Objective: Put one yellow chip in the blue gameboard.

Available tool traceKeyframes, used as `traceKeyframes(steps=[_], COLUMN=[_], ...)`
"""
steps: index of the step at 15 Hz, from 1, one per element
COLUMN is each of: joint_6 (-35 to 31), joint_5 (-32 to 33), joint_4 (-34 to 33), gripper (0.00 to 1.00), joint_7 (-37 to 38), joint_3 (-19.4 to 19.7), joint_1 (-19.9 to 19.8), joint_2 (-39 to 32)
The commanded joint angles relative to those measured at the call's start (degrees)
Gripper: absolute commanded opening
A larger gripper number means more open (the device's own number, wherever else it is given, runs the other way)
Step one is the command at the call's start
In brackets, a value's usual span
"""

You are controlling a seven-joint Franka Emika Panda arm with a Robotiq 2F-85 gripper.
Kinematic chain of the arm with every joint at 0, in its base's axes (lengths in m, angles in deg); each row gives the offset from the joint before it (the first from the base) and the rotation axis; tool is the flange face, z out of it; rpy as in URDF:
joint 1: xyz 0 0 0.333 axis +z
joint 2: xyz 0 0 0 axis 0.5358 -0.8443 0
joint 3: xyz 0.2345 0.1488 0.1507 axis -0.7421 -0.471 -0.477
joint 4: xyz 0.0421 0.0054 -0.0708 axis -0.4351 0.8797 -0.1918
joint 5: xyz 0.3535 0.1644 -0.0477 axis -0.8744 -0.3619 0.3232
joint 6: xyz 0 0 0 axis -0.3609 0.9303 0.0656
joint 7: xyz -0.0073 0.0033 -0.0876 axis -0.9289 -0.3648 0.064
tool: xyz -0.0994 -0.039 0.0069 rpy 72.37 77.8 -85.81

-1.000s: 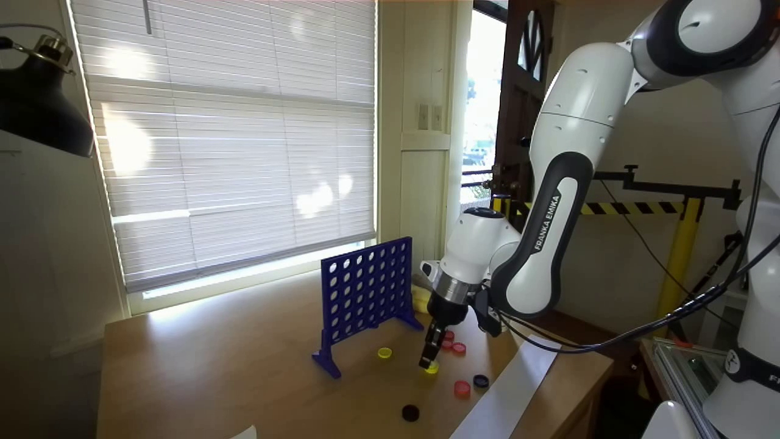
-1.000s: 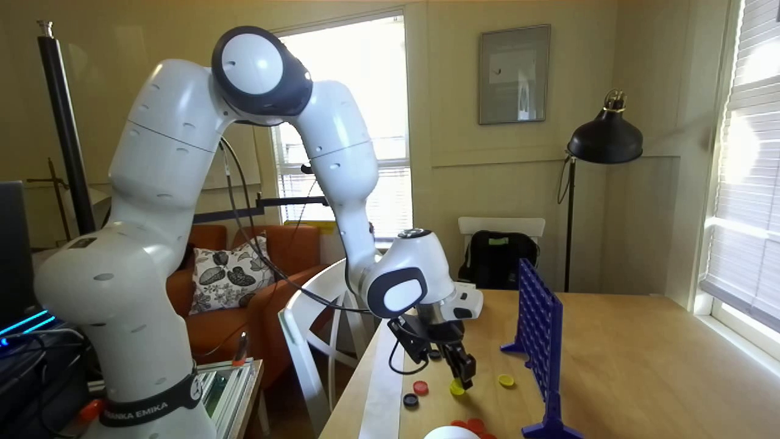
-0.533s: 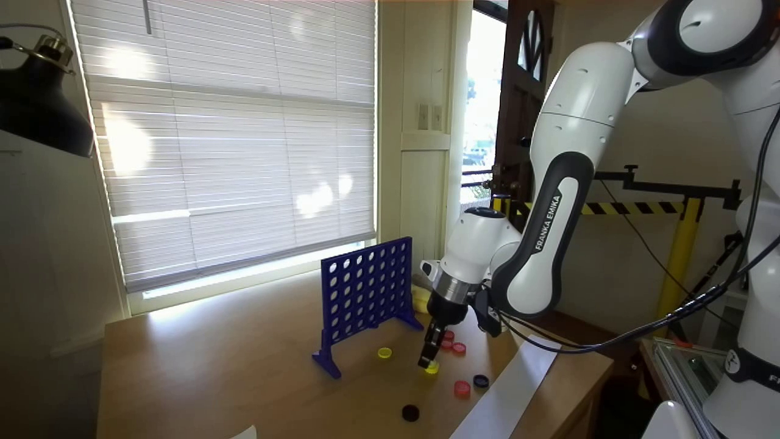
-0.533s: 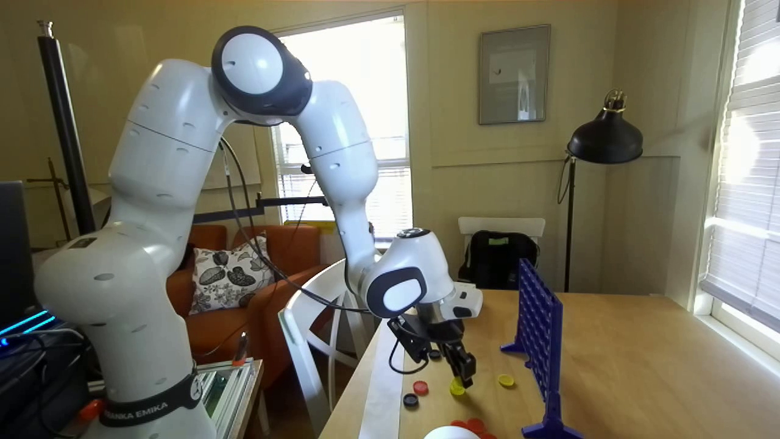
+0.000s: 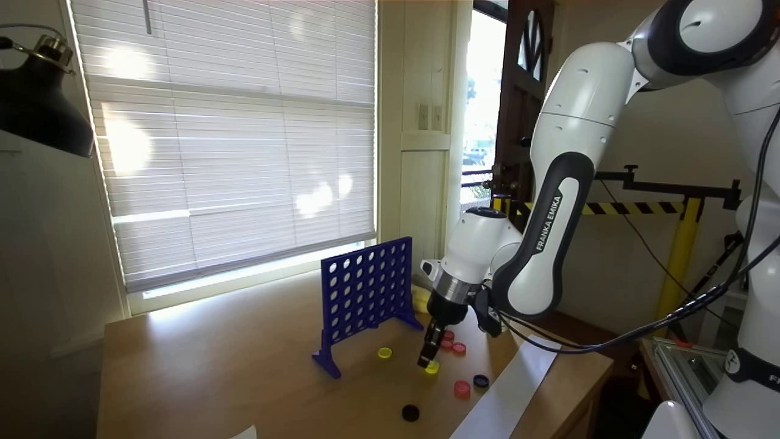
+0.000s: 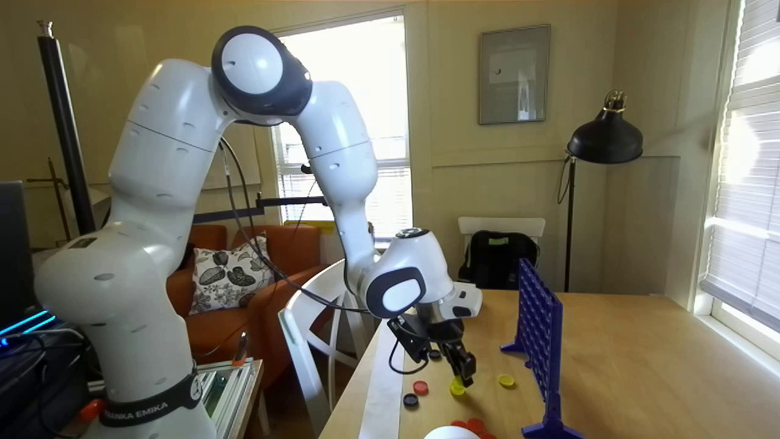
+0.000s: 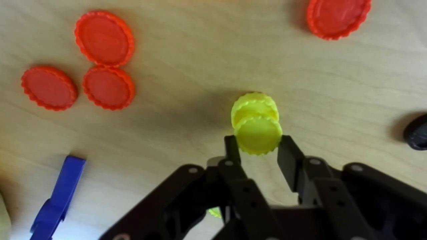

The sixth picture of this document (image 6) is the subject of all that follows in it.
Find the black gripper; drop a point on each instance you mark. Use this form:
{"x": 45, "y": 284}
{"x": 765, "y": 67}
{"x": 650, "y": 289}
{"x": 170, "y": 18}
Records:
{"x": 444, "y": 333}

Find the yellow game chip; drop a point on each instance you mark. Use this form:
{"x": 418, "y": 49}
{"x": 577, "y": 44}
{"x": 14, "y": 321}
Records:
{"x": 507, "y": 382}
{"x": 459, "y": 392}

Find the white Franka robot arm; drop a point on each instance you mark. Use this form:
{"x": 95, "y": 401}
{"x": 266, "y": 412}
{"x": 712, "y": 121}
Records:
{"x": 153, "y": 162}

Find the black game chip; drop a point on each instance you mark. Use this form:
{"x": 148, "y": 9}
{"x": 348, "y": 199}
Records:
{"x": 433, "y": 354}
{"x": 409, "y": 401}

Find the red game chip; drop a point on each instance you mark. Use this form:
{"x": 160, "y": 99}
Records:
{"x": 476, "y": 423}
{"x": 459, "y": 423}
{"x": 420, "y": 389}

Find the blue gameboard with holes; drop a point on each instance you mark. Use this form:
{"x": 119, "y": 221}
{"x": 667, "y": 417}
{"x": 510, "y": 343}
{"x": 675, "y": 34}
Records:
{"x": 538, "y": 343}

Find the white speckled paper cup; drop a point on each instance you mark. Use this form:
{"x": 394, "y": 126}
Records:
{"x": 450, "y": 432}

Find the black bag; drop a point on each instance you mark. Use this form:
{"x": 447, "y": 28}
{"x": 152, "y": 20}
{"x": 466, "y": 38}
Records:
{"x": 497, "y": 260}

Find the white chair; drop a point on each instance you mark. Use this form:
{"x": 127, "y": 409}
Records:
{"x": 305, "y": 295}

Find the orange sofa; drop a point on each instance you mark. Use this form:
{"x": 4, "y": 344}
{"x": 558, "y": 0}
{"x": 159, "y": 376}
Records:
{"x": 293, "y": 246}

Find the colourful flat box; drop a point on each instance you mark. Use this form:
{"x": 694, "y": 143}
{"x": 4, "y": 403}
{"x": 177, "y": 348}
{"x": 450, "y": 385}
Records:
{"x": 232, "y": 385}

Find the black clamp bar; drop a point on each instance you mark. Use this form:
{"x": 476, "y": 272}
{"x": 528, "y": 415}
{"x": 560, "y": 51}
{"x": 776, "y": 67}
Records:
{"x": 293, "y": 200}

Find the black white patterned cushion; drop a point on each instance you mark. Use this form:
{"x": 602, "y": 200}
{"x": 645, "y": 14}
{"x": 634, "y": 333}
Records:
{"x": 232, "y": 276}

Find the black lamp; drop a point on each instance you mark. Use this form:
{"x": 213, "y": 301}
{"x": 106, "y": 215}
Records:
{"x": 605, "y": 138}

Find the white window blind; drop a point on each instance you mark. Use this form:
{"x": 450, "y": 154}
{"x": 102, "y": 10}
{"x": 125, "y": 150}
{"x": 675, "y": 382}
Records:
{"x": 747, "y": 203}

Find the black computer with blue light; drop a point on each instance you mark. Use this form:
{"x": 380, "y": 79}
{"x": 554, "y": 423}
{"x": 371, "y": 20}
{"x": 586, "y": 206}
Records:
{"x": 32, "y": 366}

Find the dark monitor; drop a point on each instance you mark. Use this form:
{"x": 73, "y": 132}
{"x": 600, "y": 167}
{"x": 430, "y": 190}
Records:
{"x": 14, "y": 253}

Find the black pole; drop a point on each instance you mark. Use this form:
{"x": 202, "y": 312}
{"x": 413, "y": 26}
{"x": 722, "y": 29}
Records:
{"x": 63, "y": 122}

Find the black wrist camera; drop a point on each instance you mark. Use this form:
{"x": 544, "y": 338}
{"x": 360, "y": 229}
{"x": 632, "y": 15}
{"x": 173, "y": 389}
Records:
{"x": 407, "y": 338}

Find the framed wall picture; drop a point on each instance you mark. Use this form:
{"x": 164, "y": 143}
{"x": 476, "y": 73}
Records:
{"x": 511, "y": 73}

